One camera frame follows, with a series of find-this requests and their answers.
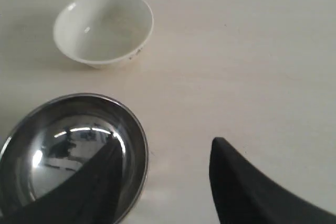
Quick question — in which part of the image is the ribbed stainless steel bowl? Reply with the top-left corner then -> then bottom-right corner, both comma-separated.
1,93 -> 149,223

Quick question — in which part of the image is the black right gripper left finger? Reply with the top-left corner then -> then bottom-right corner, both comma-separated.
1,138 -> 123,223

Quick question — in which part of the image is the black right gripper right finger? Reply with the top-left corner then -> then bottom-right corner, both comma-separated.
209,137 -> 335,223

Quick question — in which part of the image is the white ceramic bowl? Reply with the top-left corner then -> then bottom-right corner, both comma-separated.
52,0 -> 154,69

